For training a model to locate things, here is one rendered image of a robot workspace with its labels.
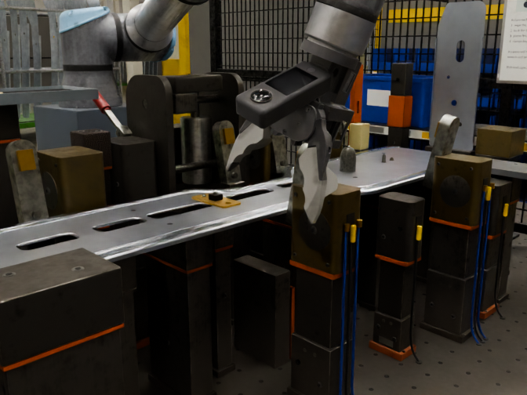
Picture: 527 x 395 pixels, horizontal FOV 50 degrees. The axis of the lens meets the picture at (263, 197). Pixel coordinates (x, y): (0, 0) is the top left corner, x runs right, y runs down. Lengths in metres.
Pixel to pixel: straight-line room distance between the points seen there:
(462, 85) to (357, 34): 0.79
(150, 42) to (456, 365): 0.96
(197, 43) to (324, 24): 3.45
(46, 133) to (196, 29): 2.74
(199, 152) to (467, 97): 0.66
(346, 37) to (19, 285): 0.43
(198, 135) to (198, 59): 3.01
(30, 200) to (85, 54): 0.61
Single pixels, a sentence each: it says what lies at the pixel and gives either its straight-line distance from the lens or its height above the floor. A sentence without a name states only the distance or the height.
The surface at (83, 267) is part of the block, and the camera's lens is 0.57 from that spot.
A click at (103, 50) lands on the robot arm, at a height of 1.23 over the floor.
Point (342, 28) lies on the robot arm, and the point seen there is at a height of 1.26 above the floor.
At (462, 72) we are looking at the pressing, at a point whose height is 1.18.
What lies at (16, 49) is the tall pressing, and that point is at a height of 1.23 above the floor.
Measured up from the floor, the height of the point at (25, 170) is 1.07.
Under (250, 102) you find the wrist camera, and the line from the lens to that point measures 0.62.
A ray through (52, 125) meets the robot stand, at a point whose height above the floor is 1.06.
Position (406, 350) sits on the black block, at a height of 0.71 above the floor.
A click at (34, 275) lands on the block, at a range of 0.57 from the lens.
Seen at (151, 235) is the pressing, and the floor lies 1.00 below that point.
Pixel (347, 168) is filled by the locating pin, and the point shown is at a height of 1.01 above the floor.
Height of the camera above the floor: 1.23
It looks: 15 degrees down
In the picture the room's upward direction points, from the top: straight up
